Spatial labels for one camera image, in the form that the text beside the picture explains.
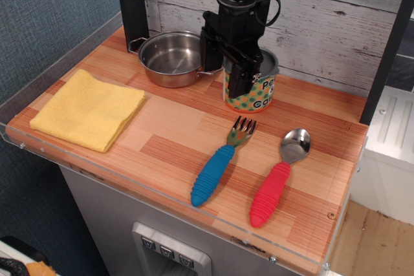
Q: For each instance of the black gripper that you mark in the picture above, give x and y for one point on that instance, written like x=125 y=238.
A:
x=234 y=32

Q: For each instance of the peas and carrots toy can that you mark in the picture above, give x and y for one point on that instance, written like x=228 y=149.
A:
x=261 y=94

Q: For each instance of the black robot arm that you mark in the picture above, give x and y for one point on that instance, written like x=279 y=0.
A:
x=232 y=34

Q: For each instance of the stainless steel pot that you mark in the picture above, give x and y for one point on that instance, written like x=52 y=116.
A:
x=171 y=59

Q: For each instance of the clear acrylic table guard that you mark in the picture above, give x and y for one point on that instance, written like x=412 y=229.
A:
x=170 y=138

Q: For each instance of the yellow folded cloth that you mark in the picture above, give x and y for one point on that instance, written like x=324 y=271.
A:
x=88 y=112

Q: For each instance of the white plastic unit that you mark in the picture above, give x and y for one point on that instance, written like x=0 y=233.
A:
x=383 y=180

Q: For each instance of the grey toy fridge cabinet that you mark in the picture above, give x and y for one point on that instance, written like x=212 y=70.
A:
x=110 y=210

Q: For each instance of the ice dispenser panel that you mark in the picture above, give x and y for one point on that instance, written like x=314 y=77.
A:
x=161 y=254

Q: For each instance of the orange object with black mesh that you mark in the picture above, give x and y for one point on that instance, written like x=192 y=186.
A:
x=17 y=268

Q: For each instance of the blue handled fork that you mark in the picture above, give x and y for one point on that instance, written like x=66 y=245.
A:
x=209 y=177

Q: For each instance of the red handled spoon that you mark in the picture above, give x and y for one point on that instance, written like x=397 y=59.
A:
x=294 y=147

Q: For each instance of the black left vertical post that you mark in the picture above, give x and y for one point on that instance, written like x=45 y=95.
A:
x=134 y=17

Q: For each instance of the black vertical post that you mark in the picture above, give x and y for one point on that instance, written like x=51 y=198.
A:
x=134 y=17
x=384 y=68

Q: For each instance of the black right vertical post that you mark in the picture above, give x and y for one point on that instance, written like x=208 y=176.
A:
x=384 y=68

